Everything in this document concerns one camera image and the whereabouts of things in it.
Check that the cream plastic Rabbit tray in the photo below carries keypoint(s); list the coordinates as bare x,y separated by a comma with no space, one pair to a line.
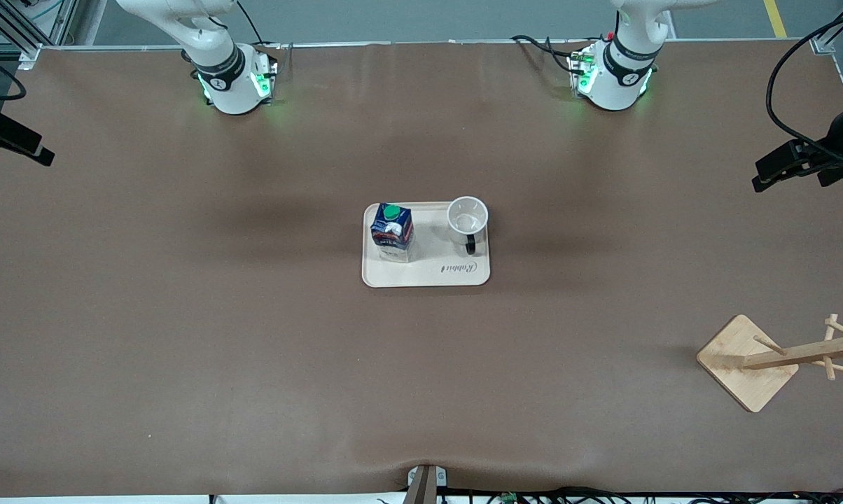
435,269

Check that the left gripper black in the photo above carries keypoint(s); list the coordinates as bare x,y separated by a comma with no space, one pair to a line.
839,142

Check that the wooden cup rack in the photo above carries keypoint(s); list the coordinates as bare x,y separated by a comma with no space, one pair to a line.
740,357

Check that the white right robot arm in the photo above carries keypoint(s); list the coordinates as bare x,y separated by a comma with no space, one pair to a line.
229,80

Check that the dark blue milk carton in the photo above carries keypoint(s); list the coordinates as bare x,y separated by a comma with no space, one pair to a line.
393,234

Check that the black left camera mount bracket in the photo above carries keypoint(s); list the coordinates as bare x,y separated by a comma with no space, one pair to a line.
831,175

